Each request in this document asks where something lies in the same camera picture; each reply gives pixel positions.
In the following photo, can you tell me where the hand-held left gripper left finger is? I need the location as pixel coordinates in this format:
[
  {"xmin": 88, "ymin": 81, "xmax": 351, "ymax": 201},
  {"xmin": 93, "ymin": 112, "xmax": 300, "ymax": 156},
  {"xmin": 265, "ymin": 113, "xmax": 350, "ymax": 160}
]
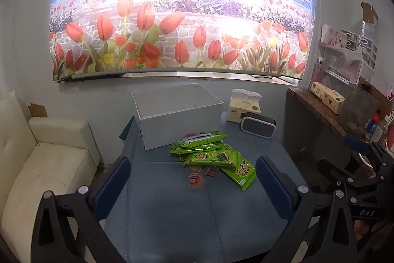
[{"xmin": 31, "ymin": 156, "xmax": 131, "ymax": 263}]

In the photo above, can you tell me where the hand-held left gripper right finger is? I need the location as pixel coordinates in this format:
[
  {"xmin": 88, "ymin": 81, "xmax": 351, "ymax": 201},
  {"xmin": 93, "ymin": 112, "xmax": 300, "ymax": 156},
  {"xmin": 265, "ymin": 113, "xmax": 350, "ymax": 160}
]
[{"xmin": 255, "ymin": 156, "xmax": 358, "ymax": 263}]

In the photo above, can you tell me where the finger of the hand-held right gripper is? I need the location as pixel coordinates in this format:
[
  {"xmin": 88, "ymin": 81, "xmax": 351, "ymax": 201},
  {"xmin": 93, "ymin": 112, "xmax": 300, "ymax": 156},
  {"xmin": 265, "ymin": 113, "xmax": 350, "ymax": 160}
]
[
  {"xmin": 317, "ymin": 158, "xmax": 385, "ymax": 199},
  {"xmin": 343, "ymin": 134, "xmax": 394, "ymax": 171}
]

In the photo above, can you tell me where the white cardboard box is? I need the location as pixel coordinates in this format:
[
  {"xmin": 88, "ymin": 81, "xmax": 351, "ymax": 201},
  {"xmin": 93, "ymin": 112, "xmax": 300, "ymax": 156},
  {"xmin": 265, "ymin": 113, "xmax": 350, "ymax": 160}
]
[{"xmin": 132, "ymin": 83, "xmax": 224, "ymax": 150}]

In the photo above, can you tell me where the clear plastic container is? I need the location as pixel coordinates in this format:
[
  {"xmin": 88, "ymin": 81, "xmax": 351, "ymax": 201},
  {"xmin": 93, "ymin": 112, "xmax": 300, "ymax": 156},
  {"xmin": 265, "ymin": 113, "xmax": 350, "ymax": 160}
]
[{"xmin": 343, "ymin": 83, "xmax": 381, "ymax": 138}]

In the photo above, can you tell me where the green cartoon snack packet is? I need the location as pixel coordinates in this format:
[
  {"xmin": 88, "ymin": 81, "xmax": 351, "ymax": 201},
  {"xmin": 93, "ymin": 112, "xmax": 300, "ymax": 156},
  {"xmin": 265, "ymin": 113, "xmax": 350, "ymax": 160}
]
[
  {"xmin": 219, "ymin": 158, "xmax": 257, "ymax": 191},
  {"xmin": 170, "ymin": 140, "xmax": 225, "ymax": 156},
  {"xmin": 184, "ymin": 150, "xmax": 242, "ymax": 167}
]

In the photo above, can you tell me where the wooden side counter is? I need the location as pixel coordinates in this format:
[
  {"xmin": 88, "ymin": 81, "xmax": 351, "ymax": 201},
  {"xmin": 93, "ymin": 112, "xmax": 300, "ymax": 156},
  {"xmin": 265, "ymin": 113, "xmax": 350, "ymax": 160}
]
[{"xmin": 286, "ymin": 87, "xmax": 394, "ymax": 143}]

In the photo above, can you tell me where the cream dotted carton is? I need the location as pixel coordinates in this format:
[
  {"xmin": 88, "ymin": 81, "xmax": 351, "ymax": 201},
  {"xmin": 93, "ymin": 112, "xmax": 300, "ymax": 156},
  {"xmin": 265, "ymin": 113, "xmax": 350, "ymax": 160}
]
[{"xmin": 309, "ymin": 81, "xmax": 345, "ymax": 115}]

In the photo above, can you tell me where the black speaker with grey rim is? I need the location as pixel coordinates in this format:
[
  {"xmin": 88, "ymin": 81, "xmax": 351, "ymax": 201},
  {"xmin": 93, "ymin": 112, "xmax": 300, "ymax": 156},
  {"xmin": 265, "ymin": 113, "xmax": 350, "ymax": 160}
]
[{"xmin": 240, "ymin": 116, "xmax": 277, "ymax": 134}]

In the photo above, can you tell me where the blue tablecloth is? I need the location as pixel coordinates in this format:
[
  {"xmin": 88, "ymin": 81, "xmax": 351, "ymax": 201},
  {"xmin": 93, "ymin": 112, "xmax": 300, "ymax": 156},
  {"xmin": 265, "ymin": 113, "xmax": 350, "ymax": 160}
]
[{"xmin": 103, "ymin": 115, "xmax": 311, "ymax": 263}]

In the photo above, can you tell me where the clear drawer organiser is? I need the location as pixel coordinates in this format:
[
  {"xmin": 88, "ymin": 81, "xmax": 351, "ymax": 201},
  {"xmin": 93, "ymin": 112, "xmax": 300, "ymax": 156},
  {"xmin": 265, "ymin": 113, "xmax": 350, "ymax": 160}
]
[{"xmin": 314, "ymin": 49, "xmax": 364, "ymax": 91}]

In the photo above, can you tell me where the cream leather sofa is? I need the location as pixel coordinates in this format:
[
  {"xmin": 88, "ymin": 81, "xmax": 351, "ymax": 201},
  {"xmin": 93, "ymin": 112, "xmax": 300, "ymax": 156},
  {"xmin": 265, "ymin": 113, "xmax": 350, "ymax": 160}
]
[{"xmin": 0, "ymin": 90, "xmax": 100, "ymax": 263}]

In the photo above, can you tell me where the cream tissue pack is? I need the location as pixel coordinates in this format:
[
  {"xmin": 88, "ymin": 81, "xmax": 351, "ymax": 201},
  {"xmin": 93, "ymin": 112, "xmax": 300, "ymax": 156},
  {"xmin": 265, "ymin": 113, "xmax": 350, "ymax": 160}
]
[{"xmin": 227, "ymin": 89, "xmax": 262, "ymax": 123}]

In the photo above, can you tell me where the white mini drawer unit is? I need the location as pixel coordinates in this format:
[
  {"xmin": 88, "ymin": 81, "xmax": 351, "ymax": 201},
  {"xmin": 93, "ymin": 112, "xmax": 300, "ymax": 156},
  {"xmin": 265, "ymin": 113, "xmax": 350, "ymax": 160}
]
[{"xmin": 345, "ymin": 29, "xmax": 379, "ymax": 70}]

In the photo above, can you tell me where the brown cardboard piece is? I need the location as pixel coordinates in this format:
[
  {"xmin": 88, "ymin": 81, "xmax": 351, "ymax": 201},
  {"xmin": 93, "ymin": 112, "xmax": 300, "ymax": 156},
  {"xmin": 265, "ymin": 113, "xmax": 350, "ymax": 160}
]
[{"xmin": 28, "ymin": 103, "xmax": 48, "ymax": 119}]

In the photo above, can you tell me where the pink floral packet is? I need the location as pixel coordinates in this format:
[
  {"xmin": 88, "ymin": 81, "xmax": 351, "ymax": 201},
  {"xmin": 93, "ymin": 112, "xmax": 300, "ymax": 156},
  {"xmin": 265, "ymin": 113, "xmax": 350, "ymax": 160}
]
[{"xmin": 320, "ymin": 24, "xmax": 348, "ymax": 50}]

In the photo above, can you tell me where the grey poster rod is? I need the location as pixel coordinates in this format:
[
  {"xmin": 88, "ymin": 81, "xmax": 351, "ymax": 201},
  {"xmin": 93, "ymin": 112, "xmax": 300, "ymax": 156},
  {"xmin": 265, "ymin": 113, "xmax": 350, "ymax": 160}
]
[{"xmin": 71, "ymin": 70, "xmax": 278, "ymax": 81}]

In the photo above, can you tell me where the small open cardboard box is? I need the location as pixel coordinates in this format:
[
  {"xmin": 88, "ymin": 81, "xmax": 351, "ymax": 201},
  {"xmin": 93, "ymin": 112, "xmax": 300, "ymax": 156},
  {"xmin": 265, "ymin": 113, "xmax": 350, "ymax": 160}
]
[{"xmin": 360, "ymin": 2, "xmax": 380, "ymax": 26}]

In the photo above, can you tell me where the tulip wall poster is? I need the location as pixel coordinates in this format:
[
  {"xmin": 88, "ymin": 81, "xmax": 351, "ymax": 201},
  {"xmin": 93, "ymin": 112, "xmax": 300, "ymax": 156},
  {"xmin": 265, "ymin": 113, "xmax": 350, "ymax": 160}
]
[{"xmin": 49, "ymin": 0, "xmax": 316, "ymax": 82}]

